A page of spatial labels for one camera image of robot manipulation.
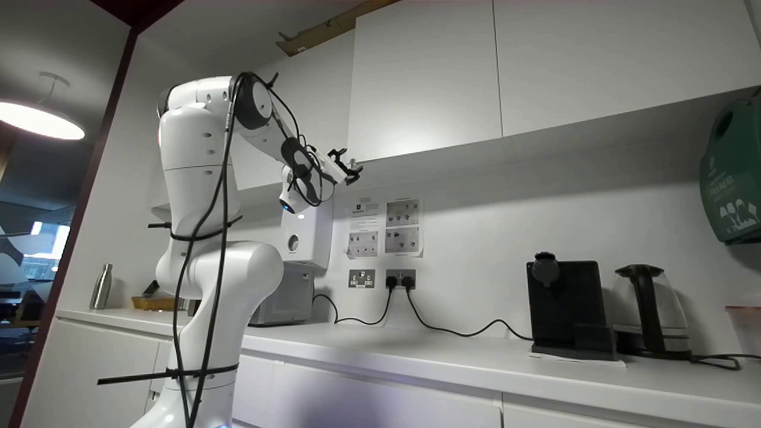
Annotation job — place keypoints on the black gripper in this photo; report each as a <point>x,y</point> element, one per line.
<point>333,166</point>

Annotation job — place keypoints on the white cupboard door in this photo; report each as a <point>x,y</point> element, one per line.
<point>429,79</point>
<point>333,79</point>
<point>626,56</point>

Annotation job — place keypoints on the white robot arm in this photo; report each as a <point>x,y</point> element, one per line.
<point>229,276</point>

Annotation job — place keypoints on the wooden strip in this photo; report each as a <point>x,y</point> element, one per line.
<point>316,33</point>

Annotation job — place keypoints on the white base cabinet door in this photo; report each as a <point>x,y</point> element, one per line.
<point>78,371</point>
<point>356,394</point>

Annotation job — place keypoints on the wooden tray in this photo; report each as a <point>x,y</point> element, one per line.
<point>151,303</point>

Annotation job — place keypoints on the black coffee machine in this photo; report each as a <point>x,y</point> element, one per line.
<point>566,309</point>

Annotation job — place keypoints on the metal flask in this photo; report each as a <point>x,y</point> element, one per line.
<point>101,287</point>

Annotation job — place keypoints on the round ceiling lamp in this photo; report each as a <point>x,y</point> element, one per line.
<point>38,119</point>

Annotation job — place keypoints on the green first aid bag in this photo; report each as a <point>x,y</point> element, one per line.
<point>732,174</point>

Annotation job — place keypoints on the pale translucent container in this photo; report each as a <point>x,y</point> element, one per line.
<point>744,328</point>

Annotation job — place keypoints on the small white wall label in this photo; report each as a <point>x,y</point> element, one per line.
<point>367,207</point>

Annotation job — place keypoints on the socket photo wall sign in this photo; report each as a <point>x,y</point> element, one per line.
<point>402,240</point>
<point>402,212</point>
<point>361,242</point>

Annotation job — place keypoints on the white wall dispenser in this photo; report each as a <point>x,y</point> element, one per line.
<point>310,237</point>

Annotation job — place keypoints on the metal wall switch plate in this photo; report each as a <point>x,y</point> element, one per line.
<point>361,278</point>

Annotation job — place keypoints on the metal double wall socket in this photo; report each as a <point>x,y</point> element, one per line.
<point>400,276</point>

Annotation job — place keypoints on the dark red wall beam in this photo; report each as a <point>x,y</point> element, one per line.
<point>134,13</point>

